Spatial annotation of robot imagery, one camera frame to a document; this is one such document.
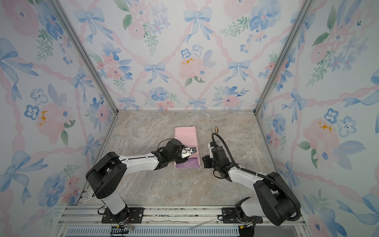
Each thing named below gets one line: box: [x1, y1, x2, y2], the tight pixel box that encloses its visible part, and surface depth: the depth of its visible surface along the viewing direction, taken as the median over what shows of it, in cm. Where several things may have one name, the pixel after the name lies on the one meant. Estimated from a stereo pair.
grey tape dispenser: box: [212, 124, 222, 135], surface depth 105 cm
